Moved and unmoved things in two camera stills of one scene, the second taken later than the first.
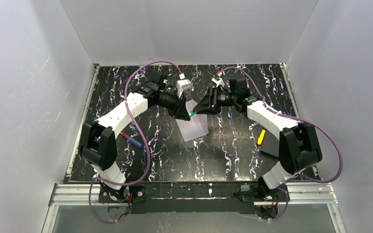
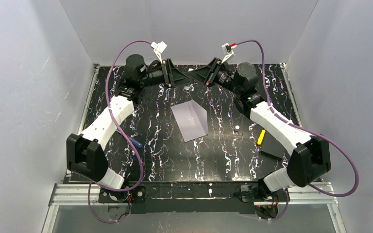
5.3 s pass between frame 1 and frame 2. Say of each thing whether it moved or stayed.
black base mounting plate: stayed
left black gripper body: moved
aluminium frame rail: stayed
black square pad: stayed
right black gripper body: moved
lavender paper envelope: stayed
